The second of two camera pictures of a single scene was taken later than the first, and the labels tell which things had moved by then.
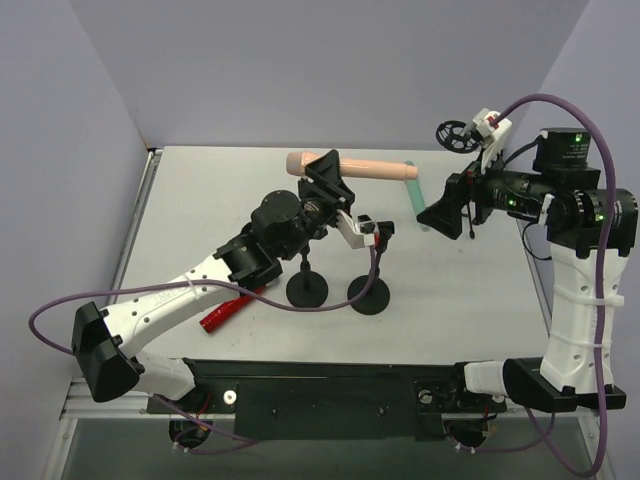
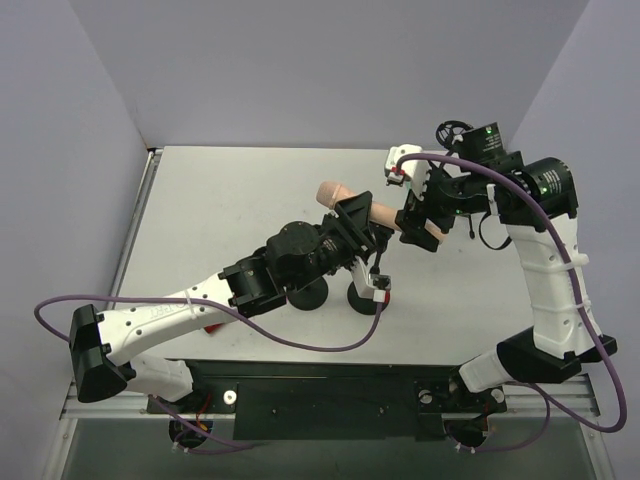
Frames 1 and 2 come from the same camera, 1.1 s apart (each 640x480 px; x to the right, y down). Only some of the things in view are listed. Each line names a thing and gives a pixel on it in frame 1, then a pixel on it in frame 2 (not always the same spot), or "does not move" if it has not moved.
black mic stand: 306,288 does not move
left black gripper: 322,189 to 350,233
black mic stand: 377,296 does not move
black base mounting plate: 300,400 does not move
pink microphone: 296,163 to 328,193
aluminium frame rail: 80,404 does not move
